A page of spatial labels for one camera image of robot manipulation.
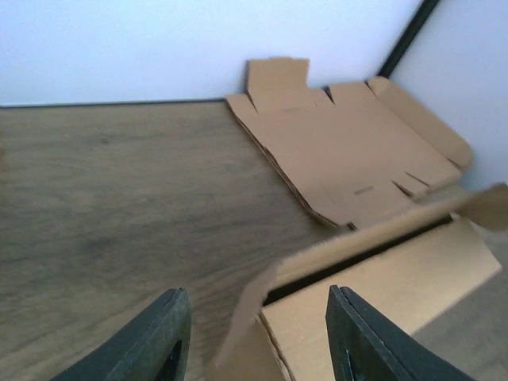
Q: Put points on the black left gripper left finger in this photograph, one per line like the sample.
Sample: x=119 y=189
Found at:
x=152 y=346

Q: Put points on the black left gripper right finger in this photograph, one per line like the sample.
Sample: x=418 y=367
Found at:
x=365 y=345

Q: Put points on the cardboard box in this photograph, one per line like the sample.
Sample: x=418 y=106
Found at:
x=412 y=269

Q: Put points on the black right frame post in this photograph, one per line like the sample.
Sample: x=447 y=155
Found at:
x=407 y=37

